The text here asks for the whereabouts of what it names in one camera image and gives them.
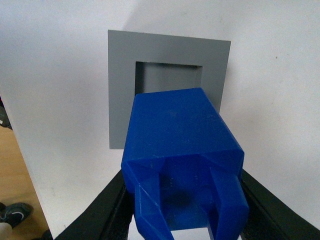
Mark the dark object at table edge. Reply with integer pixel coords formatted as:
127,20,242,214
0,98,12,129

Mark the black wheeled object on floor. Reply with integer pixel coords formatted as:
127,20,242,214
0,202,33,228

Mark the gray square base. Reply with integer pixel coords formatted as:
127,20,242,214
108,30,231,149

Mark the blue block with handle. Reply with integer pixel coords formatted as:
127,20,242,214
121,87,249,240

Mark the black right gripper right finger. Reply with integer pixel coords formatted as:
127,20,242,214
240,170,320,240

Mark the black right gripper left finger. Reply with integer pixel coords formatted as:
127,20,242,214
56,172,133,240

